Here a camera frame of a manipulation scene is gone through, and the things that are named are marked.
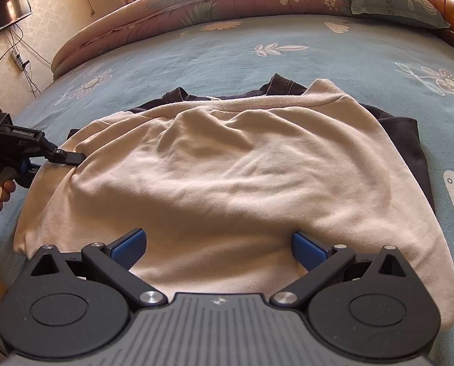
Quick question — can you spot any bed with blue floral sheet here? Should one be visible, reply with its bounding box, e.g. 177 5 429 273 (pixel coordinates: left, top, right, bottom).
0 13 454 366

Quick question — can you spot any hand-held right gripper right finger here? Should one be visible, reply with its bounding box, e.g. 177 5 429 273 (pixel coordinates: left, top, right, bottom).
269 231 413 307

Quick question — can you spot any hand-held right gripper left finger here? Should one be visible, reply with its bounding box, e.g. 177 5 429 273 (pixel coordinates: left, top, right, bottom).
27 228 168 307

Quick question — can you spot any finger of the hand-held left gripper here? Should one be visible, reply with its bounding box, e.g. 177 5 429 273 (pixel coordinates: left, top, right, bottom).
17 159 42 189
46 147 86 166

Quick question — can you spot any cream and black sweatshirt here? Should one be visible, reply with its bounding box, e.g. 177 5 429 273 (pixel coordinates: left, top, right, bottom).
13 73 454 332

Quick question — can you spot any power strip with cables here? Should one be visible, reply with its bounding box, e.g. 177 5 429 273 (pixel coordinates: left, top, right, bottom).
0 23 42 98

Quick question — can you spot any folded pink floral quilt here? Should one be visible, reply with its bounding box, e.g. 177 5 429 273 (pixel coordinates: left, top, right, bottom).
51 0 388 81

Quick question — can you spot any green printed pillow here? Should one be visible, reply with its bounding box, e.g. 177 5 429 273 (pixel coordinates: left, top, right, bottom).
343 0 451 30

